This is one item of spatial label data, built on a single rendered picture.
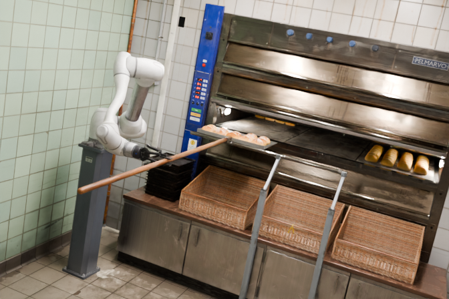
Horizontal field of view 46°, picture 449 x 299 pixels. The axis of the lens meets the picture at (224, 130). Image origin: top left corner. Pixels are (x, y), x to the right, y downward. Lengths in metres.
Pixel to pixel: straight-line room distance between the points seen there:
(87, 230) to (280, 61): 1.94
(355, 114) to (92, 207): 2.06
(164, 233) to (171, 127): 0.96
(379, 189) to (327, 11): 1.39
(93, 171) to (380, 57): 2.23
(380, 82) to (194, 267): 1.95
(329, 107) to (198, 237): 1.40
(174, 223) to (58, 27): 1.67
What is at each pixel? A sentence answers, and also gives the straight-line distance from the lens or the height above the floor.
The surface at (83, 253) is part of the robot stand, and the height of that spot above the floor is 0.19.
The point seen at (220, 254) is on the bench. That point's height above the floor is 0.37.
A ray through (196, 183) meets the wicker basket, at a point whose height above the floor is 0.74.
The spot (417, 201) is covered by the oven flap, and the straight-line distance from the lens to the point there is 4.14.
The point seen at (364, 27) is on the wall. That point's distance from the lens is 4.06.
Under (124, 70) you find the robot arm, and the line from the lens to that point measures 3.39.
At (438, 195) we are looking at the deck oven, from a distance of 4.12.
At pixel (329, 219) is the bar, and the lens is 3.62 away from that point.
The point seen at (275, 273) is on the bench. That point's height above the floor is 0.37.
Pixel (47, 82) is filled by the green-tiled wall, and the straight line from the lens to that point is 3.97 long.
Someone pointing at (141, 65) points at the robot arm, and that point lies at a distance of 3.41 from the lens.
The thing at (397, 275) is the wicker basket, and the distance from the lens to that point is 3.79.
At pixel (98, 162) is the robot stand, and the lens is 3.87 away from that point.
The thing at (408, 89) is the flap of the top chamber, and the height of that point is 1.79.
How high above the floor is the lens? 2.01
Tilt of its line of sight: 11 degrees down
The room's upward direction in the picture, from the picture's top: 10 degrees clockwise
